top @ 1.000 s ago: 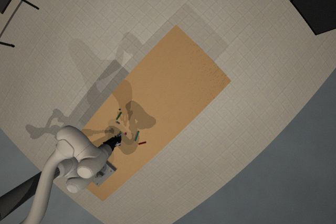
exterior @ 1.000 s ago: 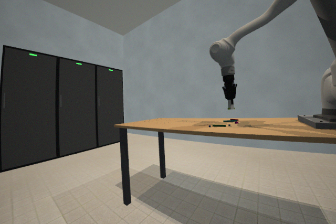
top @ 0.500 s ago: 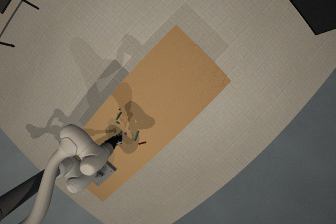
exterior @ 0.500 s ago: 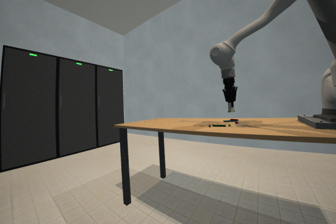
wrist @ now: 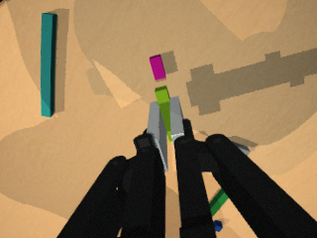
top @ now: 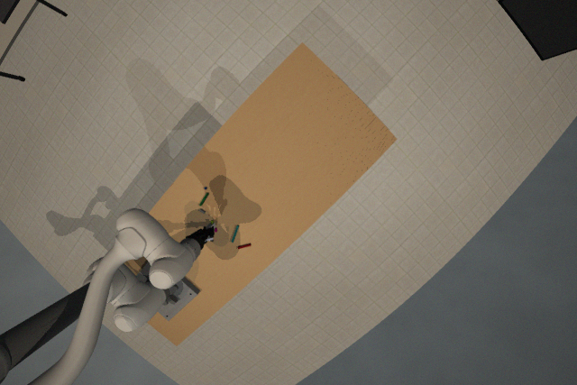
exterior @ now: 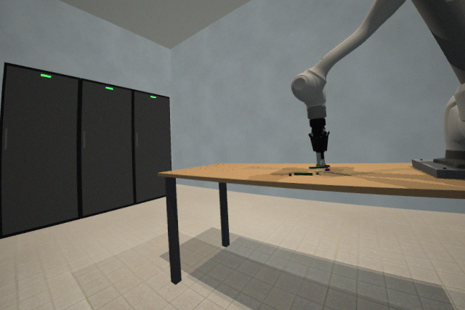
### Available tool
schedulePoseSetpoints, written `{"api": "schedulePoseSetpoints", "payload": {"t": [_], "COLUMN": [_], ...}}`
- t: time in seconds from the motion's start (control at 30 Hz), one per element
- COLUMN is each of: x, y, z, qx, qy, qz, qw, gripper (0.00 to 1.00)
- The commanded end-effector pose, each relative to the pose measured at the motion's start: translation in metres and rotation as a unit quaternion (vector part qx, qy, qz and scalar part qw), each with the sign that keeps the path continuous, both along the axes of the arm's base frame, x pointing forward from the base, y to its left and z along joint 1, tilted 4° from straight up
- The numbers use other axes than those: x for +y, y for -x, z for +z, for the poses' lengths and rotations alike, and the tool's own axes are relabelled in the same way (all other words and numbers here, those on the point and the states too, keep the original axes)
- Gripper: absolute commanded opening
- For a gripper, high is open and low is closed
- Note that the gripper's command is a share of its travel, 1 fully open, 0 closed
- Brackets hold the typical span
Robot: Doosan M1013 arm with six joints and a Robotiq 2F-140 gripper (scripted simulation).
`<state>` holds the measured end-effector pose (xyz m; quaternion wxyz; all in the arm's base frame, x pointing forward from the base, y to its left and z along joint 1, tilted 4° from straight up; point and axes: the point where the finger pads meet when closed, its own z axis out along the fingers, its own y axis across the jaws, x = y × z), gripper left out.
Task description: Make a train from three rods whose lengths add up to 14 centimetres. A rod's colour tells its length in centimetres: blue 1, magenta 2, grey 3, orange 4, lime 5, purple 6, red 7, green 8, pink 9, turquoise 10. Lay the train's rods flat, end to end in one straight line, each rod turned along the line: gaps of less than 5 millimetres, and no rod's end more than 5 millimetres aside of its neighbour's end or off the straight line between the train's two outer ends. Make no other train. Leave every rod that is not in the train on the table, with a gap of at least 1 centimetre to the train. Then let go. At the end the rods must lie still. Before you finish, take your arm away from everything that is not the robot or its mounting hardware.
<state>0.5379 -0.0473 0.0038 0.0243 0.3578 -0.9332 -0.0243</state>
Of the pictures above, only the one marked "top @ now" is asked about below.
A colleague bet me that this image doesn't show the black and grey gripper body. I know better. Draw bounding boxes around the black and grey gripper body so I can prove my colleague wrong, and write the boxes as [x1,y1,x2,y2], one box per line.
[189,235,207,250]

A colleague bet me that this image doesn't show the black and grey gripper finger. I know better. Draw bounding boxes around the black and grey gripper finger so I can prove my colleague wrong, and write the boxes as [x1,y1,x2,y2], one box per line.
[199,223,215,242]
[191,223,211,235]

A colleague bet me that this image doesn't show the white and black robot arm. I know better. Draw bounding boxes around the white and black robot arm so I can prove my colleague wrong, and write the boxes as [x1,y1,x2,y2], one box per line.
[0,208,201,385]

